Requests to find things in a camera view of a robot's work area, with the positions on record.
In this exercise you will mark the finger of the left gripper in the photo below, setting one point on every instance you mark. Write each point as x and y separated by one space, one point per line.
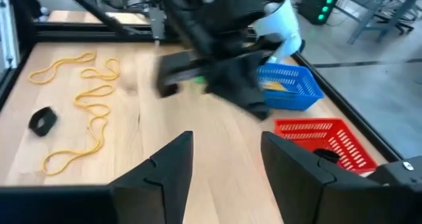
254 82
230 85

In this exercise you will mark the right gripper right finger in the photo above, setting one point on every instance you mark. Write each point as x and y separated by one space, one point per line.
303 191

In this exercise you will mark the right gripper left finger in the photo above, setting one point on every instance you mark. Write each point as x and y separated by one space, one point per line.
148 194

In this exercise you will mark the blue plastic basket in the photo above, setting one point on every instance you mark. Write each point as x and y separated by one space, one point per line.
296 99

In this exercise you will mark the yellow rubber band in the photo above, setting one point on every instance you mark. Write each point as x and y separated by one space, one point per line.
99 75
94 93
66 60

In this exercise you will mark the green plastic basket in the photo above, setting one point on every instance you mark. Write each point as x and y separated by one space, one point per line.
199 79

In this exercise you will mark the red plastic basket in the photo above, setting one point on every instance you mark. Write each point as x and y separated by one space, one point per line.
329 131

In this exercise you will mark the black computer green lights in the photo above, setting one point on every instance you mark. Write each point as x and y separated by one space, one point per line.
313 10

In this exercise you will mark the wooden workbench grey legs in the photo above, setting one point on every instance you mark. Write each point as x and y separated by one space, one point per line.
362 23

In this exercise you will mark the silver metal bracket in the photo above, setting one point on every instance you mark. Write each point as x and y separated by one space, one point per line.
10 29

